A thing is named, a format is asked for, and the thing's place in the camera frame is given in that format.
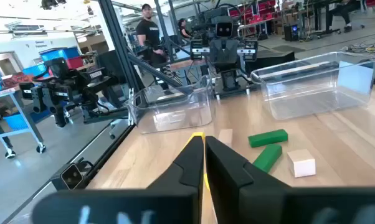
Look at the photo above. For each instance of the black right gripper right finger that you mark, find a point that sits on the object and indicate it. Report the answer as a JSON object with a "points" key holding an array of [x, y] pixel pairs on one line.
{"points": [[256, 202]]}

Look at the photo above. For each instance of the clear plastic bin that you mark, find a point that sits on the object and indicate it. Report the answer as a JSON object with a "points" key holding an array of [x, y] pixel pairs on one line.
{"points": [[175, 118]]}

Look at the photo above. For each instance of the black table-level camera box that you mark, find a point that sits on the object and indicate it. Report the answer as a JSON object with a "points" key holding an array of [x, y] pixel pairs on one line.
{"points": [[70, 176]]}

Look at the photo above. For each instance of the black background station frame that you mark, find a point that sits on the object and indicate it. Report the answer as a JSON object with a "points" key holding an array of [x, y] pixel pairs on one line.
{"points": [[163, 28]]}

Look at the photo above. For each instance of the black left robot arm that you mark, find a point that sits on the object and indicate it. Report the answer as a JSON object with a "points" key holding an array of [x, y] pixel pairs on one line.
{"points": [[229, 81]]}

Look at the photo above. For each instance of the black upright gantry frame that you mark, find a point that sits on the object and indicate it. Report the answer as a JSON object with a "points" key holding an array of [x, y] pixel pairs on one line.
{"points": [[122, 46]]}

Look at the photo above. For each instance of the black computer tower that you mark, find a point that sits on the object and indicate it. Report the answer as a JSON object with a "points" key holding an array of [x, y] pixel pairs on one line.
{"points": [[290, 32]]}

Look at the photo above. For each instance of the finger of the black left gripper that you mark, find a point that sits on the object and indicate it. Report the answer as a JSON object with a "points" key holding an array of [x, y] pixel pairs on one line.
{"points": [[231, 54], [216, 54]]}

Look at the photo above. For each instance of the wooden-top background workbench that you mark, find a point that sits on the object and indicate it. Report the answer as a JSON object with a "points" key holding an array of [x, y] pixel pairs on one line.
{"points": [[187, 64]]}

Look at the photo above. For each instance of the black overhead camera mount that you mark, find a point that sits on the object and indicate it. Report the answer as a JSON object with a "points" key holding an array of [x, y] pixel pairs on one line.
{"points": [[49, 3]]}

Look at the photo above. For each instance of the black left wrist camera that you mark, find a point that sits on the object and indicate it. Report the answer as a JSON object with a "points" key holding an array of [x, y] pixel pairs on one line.
{"points": [[224, 29]]}

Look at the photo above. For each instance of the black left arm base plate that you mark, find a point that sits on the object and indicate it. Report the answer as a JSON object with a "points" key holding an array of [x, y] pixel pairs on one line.
{"points": [[217, 90]]}

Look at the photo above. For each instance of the yellow rectangular block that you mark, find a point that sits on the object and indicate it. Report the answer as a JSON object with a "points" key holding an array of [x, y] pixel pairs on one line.
{"points": [[197, 134]]}

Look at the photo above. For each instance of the wooden rectangular block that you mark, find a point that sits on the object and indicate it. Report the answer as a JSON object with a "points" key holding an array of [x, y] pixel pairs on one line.
{"points": [[226, 137]]}

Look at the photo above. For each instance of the black background robot arm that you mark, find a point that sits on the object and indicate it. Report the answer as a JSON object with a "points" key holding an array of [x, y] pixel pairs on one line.
{"points": [[66, 90]]}

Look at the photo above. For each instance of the clear bin with white label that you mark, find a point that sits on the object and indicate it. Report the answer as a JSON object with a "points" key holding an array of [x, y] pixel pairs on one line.
{"points": [[299, 102]]}

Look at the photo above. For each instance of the wooden cube block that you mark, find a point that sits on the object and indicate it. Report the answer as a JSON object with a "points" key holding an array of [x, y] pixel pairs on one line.
{"points": [[301, 165]]}

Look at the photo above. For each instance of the green rectangular block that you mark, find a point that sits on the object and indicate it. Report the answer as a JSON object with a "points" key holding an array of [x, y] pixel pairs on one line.
{"points": [[267, 158], [268, 138]]}

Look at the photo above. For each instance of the grey wheeled cart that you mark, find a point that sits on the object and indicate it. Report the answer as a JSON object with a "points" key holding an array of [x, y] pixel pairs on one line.
{"points": [[3, 93]]}

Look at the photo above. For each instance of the red plastic storage bin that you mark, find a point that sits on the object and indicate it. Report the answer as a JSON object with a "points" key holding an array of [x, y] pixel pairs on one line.
{"points": [[74, 62]]}

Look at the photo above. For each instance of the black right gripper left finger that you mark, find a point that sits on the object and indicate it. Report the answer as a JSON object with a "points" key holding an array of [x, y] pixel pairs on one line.
{"points": [[162, 199]]}

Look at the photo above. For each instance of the person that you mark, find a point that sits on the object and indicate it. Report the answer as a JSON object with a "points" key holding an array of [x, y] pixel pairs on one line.
{"points": [[343, 12], [183, 29], [148, 34]]}

